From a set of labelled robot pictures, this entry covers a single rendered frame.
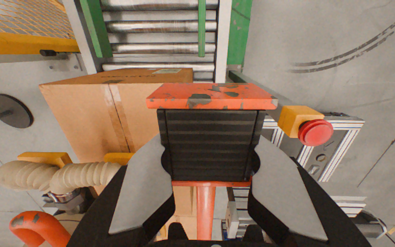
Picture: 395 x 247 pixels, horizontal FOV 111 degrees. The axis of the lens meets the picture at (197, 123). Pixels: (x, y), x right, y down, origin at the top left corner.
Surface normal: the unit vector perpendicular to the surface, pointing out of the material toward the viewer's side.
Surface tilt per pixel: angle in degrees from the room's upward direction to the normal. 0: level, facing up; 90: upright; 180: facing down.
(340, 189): 90
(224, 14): 0
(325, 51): 0
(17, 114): 0
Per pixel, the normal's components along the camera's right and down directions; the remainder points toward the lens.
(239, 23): -0.04, 0.46
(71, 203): 0.86, 0.24
